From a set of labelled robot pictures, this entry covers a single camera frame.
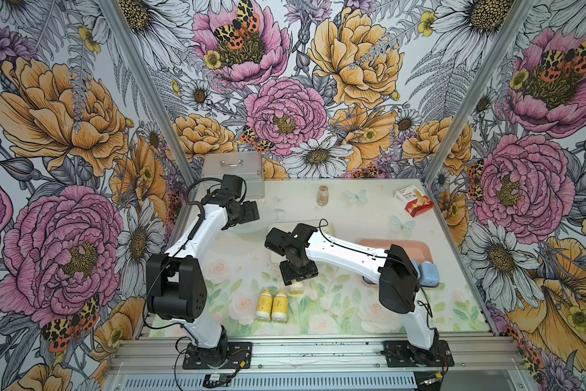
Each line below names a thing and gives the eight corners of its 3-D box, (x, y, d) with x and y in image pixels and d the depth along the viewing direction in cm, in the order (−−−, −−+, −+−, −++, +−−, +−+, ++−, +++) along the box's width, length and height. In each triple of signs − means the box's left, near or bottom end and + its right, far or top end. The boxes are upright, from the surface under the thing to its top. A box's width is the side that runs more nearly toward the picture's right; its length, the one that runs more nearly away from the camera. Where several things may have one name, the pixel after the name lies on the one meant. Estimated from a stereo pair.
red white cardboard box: (413, 217, 110) (417, 211, 107) (392, 196, 118) (394, 190, 115) (430, 208, 113) (434, 202, 110) (409, 188, 121) (412, 182, 118)
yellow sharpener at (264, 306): (258, 323, 82) (255, 316, 76) (261, 298, 87) (258, 289, 81) (272, 323, 82) (270, 316, 76) (274, 298, 87) (272, 289, 81)
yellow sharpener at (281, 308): (274, 324, 82) (272, 316, 75) (276, 299, 87) (274, 290, 81) (288, 324, 82) (287, 316, 75) (288, 299, 87) (288, 290, 81)
